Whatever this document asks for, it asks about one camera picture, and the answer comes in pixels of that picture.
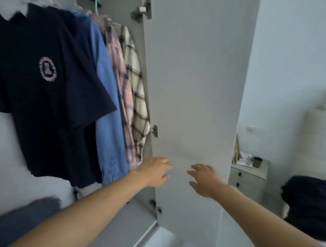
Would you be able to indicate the person's left forearm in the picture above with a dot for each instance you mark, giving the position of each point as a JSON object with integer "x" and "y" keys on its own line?
{"x": 81, "y": 216}

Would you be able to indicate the blue denim shirt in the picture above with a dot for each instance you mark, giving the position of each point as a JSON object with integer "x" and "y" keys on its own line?
{"x": 109, "y": 132}

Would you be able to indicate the person's right hand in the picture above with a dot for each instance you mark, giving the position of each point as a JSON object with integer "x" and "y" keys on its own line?
{"x": 207, "y": 182}

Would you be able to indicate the light green hanger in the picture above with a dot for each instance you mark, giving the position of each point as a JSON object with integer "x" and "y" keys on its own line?
{"x": 96, "y": 6}

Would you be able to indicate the brown wooden board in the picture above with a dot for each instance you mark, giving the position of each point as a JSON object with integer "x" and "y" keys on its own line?
{"x": 236, "y": 150}

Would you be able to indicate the black cup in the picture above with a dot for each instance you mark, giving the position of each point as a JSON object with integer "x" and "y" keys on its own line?
{"x": 257, "y": 162}

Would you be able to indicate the jeans stack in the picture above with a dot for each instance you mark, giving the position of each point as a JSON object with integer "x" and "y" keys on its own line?
{"x": 23, "y": 221}

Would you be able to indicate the tissue packet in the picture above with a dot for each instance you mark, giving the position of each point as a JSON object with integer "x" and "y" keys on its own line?
{"x": 244, "y": 160}

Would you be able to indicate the navy Skechers tee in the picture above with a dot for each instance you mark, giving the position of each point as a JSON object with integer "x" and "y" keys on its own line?
{"x": 84, "y": 157}

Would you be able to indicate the cream plaid shirt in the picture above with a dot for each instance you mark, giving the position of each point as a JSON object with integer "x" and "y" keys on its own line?
{"x": 137, "y": 101}

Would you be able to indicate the person's left hand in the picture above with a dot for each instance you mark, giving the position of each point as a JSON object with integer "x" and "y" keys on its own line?
{"x": 152, "y": 171}

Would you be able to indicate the navy Vacation logo t-shirt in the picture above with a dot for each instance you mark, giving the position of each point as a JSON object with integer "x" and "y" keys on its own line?
{"x": 38, "y": 114}

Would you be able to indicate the white wardrobe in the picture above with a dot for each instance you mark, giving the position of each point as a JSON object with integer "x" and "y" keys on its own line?
{"x": 198, "y": 76}

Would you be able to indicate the beige nightstand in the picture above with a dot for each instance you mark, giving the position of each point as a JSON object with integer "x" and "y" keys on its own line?
{"x": 249, "y": 183}

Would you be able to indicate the pink plaid shirt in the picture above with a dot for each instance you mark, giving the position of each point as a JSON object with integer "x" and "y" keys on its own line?
{"x": 122, "y": 84}

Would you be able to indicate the bed with white bedspread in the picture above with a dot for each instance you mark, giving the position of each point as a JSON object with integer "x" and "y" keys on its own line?
{"x": 285, "y": 211}

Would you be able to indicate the plain navy top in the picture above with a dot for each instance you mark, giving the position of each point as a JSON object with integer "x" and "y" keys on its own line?
{"x": 305, "y": 203}

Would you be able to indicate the person's right forearm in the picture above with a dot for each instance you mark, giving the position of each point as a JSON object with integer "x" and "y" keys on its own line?
{"x": 262, "y": 218}

